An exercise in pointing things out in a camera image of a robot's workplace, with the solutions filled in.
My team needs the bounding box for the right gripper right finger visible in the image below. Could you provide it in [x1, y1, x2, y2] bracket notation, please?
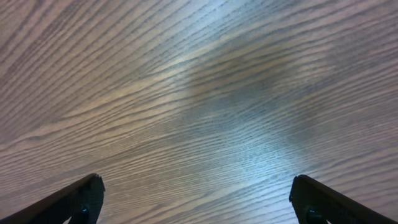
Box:
[289, 175, 397, 224]

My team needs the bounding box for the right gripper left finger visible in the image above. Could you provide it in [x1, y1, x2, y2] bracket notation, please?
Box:
[1, 174, 105, 224]

